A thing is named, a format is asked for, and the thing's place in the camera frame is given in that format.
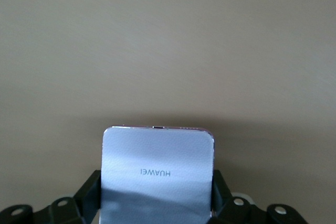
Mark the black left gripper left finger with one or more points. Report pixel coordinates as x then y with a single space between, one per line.
86 195

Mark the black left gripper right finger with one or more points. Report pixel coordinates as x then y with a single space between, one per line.
223 205

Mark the white Huawei phone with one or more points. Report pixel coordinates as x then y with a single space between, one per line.
157 155

